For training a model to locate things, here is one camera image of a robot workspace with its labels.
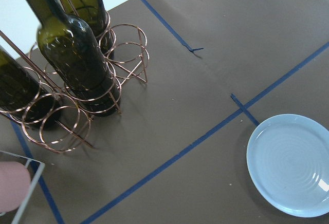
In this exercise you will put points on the light blue plate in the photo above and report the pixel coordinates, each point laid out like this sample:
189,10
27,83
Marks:
287,160

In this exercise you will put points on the pink cup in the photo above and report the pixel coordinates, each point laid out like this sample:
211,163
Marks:
15,182

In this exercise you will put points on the green wine bottle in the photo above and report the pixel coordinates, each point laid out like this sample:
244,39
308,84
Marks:
94,13
23,98
69,45

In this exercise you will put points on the white wire cup rack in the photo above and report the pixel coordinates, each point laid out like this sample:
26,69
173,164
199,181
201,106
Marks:
35,169

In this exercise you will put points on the middle green wine bottle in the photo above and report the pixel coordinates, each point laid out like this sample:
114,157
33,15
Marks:
69,45

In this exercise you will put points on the front green wine bottle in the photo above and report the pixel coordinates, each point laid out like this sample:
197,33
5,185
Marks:
23,98

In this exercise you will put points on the rear green wine bottle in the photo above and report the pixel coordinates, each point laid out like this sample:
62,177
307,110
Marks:
94,13

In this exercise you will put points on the copper wire bottle rack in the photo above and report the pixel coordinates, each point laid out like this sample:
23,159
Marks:
74,119

